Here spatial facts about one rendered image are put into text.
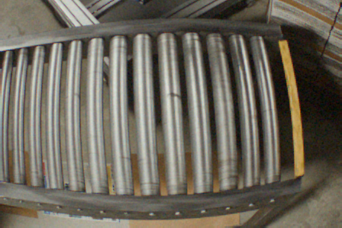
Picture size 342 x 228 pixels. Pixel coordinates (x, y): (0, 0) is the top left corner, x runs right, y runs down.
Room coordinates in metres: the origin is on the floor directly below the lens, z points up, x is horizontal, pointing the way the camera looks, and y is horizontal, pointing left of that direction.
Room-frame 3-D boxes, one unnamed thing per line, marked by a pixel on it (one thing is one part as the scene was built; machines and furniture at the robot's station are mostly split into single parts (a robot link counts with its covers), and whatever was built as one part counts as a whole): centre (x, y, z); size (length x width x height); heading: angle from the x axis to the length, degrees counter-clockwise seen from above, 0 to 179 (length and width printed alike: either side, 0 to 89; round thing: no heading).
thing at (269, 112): (0.64, -0.26, 0.77); 0.47 x 0.05 x 0.05; 10
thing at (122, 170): (0.57, 0.12, 0.77); 0.47 x 0.05 x 0.05; 10
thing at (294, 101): (0.64, -0.35, 0.81); 0.43 x 0.03 x 0.02; 10
